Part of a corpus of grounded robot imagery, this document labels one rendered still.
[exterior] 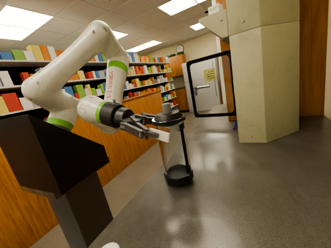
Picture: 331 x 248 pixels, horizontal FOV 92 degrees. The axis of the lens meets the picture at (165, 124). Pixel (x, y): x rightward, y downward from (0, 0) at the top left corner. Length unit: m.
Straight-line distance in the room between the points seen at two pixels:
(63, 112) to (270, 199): 0.95
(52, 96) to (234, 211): 0.88
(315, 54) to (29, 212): 2.59
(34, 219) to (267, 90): 2.30
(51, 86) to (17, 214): 1.57
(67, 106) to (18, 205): 1.43
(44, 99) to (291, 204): 1.00
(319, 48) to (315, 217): 0.86
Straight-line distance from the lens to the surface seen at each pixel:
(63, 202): 1.04
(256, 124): 0.81
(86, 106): 0.67
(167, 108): 0.49
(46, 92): 0.94
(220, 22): 0.80
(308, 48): 1.16
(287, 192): 0.57
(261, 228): 0.47
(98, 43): 0.93
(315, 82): 1.18
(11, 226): 2.27
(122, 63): 0.98
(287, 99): 0.89
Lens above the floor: 1.28
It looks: 14 degrees down
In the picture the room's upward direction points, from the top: 12 degrees counter-clockwise
